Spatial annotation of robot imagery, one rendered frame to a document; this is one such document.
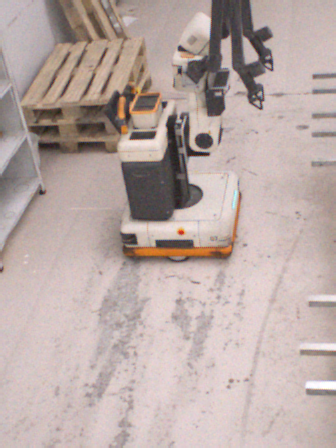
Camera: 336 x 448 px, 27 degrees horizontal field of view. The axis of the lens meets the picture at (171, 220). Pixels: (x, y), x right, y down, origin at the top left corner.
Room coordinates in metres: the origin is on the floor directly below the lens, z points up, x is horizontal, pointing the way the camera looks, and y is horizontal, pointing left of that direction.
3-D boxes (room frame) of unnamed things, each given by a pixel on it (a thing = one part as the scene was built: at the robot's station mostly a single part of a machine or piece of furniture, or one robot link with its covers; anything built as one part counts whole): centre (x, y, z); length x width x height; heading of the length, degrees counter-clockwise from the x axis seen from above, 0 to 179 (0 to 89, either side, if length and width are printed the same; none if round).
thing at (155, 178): (3.54, 0.01, 0.59); 0.55 x 0.34 x 0.83; 165
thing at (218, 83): (3.44, -0.36, 0.99); 0.28 x 0.16 x 0.22; 165
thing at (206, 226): (3.51, -0.08, 0.16); 0.67 x 0.64 x 0.25; 75
